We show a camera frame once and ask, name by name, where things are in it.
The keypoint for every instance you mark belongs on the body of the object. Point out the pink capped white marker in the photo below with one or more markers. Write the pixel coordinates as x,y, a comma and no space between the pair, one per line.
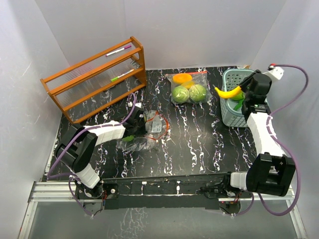
118,50

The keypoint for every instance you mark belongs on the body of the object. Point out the green fake cabbage right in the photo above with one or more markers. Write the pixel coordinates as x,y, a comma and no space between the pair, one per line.
197,93

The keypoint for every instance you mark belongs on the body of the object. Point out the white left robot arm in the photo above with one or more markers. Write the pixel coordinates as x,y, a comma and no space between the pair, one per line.
76,147

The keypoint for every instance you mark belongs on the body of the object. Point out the clear zip bag red seal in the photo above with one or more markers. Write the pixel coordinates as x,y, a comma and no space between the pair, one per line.
157,127

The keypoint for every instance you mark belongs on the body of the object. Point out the orange fake fruit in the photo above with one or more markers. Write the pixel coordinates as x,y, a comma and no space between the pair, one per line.
181,78

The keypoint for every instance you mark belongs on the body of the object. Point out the dark green fake cucumber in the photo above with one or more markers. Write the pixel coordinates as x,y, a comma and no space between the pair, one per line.
239,105

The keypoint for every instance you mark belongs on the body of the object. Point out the green fake cabbage left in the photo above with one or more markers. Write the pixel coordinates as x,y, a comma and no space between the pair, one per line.
180,94

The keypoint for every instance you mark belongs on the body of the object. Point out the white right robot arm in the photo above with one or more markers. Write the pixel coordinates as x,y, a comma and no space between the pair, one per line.
272,171

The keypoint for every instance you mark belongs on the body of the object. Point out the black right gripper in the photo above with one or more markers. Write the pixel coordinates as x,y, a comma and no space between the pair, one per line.
246,80

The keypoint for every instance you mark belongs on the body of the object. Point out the teal plastic basket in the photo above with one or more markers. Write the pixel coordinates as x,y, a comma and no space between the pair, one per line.
231,79

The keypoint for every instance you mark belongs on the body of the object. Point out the green capped white marker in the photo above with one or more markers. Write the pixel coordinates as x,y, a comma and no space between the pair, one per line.
117,77

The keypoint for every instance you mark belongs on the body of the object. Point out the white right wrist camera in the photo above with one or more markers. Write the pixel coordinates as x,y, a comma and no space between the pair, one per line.
275,73

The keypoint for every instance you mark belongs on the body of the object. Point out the orange wooden shelf rack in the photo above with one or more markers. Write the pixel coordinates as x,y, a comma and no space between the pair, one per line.
84,89

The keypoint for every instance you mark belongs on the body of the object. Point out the green fake cabbage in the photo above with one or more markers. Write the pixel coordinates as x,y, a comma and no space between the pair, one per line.
180,94
197,93

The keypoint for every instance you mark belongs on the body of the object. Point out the yellow fake banana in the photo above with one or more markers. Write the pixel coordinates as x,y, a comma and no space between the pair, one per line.
229,94

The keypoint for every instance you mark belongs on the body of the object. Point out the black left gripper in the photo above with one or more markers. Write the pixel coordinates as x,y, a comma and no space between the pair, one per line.
143,131

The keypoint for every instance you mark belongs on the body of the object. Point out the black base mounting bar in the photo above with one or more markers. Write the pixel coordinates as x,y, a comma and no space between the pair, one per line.
182,191

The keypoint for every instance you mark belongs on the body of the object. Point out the bumpy green fake fruit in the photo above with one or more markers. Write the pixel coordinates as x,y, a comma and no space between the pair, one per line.
238,97

